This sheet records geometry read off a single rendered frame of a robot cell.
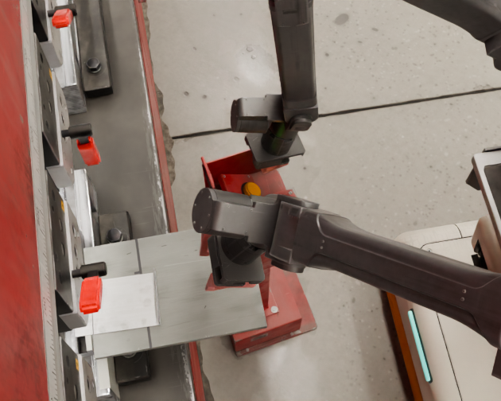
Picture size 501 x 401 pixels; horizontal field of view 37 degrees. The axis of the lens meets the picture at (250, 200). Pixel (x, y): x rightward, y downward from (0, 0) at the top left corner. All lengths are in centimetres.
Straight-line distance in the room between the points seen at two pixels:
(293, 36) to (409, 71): 161
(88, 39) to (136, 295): 59
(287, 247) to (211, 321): 31
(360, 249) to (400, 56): 192
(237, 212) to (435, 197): 155
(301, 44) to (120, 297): 47
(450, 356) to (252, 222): 111
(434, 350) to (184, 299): 92
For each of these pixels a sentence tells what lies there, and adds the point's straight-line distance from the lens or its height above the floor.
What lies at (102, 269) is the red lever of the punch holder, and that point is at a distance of 91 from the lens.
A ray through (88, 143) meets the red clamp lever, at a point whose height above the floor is 121.
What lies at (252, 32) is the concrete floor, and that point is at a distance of 266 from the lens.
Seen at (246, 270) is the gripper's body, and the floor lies 115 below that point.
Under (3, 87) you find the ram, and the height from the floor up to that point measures 150.
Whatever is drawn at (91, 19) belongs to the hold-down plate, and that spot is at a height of 91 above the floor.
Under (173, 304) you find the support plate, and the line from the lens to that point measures 116.
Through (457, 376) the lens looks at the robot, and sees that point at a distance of 193.
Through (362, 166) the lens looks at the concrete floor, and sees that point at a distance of 240.
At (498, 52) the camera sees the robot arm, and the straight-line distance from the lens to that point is 111.
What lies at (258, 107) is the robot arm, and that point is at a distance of 128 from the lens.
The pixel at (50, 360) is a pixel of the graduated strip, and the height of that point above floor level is 139.
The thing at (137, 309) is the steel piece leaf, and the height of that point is 100.
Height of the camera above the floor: 210
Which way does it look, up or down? 65 degrees down
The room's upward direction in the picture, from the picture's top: 1 degrees counter-clockwise
